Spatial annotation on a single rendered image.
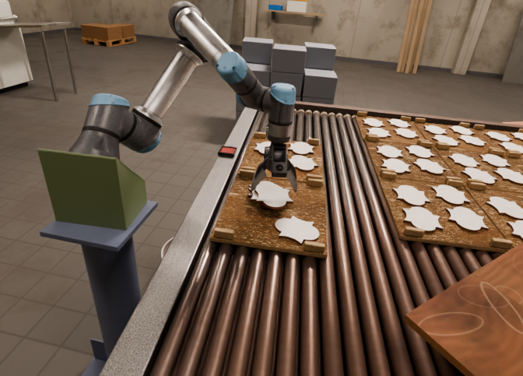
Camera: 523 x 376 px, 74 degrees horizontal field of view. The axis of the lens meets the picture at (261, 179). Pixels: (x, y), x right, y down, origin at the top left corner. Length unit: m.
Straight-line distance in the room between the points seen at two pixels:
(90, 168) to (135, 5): 10.95
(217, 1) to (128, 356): 9.84
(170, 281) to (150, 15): 11.06
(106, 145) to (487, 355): 1.08
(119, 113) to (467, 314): 1.08
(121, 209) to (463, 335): 0.96
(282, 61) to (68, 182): 2.91
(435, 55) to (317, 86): 7.25
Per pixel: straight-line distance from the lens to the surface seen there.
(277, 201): 1.13
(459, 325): 0.84
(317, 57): 4.16
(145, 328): 0.87
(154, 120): 1.29
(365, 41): 10.51
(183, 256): 1.02
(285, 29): 10.55
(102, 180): 1.15
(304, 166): 1.48
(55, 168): 1.21
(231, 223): 1.10
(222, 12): 10.21
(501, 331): 0.88
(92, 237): 1.22
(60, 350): 2.09
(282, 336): 0.85
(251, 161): 1.49
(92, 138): 1.17
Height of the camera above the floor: 1.59
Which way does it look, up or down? 29 degrees down
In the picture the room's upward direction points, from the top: 5 degrees clockwise
